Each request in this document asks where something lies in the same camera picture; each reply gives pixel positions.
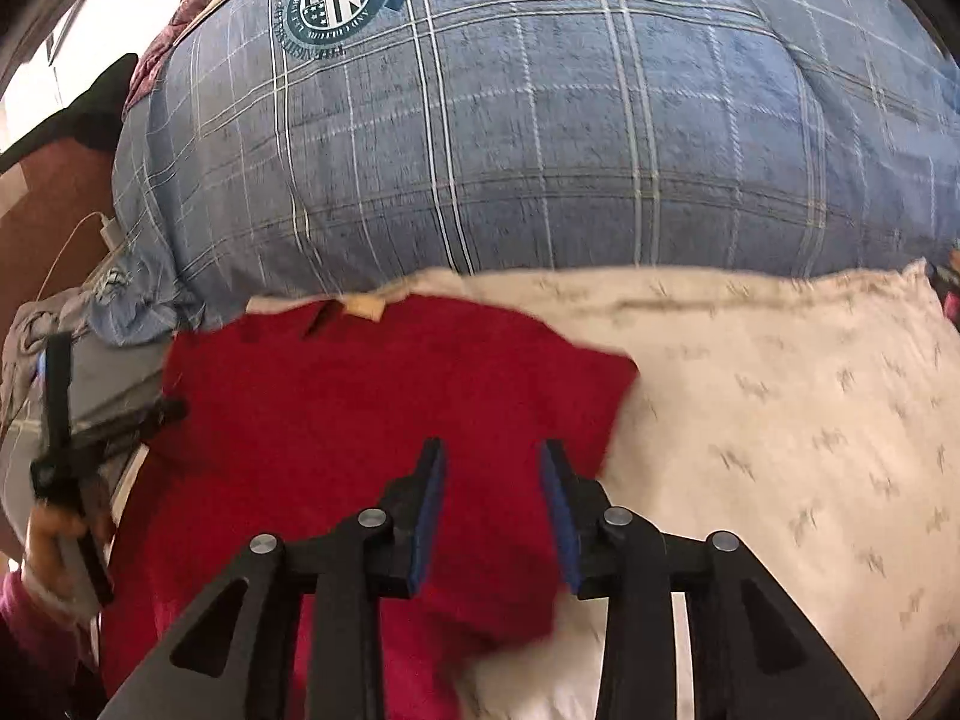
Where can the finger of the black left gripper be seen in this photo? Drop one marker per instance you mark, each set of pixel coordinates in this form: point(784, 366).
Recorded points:
point(124, 433)

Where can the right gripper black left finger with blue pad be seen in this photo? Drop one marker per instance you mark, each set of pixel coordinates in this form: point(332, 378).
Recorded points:
point(231, 653)

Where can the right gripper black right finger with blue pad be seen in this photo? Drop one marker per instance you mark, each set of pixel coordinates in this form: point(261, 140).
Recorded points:
point(754, 653)

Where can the red knit sweater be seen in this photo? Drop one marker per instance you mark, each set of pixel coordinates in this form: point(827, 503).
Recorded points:
point(297, 420)

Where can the magenta sleeved left forearm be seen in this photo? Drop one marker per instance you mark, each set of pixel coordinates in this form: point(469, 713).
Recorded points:
point(45, 672)

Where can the person's left hand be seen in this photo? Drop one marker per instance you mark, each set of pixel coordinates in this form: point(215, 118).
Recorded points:
point(44, 571)

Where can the grey striped pillow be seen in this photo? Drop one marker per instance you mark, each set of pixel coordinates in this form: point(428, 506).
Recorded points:
point(119, 379)

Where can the beige crumpled cloth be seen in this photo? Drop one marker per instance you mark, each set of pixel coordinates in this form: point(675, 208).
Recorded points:
point(33, 324)

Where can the brown wooden headboard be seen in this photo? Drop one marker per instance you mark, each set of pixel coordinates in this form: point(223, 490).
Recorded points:
point(42, 199)

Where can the cream patterned bed sheet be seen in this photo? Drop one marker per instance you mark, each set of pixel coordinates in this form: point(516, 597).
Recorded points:
point(816, 419)

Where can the black garment on headboard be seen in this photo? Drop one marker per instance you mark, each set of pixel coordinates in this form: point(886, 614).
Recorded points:
point(94, 119)

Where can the blue plaid duvet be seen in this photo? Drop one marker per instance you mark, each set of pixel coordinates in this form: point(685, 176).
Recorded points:
point(297, 147)

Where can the small colourful object at right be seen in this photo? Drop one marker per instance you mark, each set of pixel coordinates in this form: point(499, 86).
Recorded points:
point(944, 278)

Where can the maroon patterned cloth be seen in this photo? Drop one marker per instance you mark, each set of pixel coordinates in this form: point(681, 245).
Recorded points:
point(144, 77)

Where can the white charger with cable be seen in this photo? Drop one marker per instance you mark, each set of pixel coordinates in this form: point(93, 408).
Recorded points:
point(92, 242)

